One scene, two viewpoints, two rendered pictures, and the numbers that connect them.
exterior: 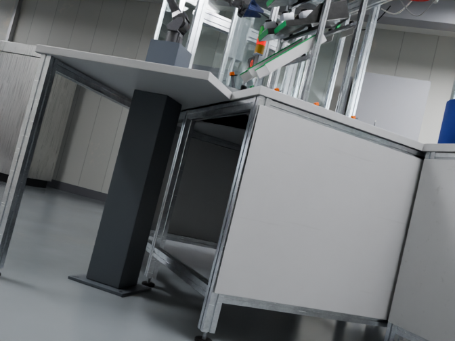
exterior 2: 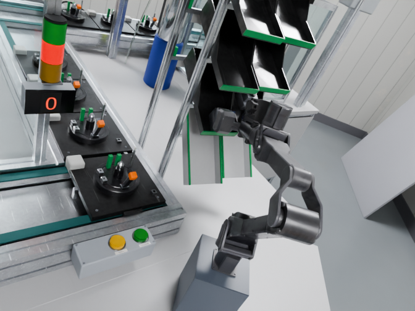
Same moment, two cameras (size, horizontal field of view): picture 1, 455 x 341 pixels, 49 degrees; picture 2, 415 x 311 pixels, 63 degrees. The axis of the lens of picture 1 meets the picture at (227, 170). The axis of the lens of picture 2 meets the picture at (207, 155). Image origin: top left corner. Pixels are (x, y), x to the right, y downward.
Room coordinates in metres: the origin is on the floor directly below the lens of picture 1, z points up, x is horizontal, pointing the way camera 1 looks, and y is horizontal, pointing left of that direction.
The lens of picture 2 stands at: (2.52, 0.82, 1.72)
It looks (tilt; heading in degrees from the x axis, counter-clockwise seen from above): 34 degrees down; 244
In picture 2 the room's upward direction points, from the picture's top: 25 degrees clockwise
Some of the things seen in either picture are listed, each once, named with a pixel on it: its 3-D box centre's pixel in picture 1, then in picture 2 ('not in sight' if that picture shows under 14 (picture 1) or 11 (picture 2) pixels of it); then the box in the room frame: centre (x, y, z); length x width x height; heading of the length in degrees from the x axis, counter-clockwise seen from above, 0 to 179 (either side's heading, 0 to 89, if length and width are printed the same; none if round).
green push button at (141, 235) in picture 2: not in sight; (140, 236); (2.32, 0.22, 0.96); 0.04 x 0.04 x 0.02
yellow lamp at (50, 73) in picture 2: (259, 50); (50, 69); (2.61, -0.01, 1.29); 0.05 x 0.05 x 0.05
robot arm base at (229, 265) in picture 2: (174, 40); (229, 255); (2.13, 0.36, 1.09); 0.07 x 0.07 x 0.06; 71
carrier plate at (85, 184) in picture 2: not in sight; (115, 182); (2.39, 0.02, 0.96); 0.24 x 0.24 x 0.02; 23
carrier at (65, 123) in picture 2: not in sight; (90, 122); (2.49, -0.21, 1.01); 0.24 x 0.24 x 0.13; 23
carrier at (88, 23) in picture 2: not in sight; (73, 9); (2.67, -1.32, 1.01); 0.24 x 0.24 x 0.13; 23
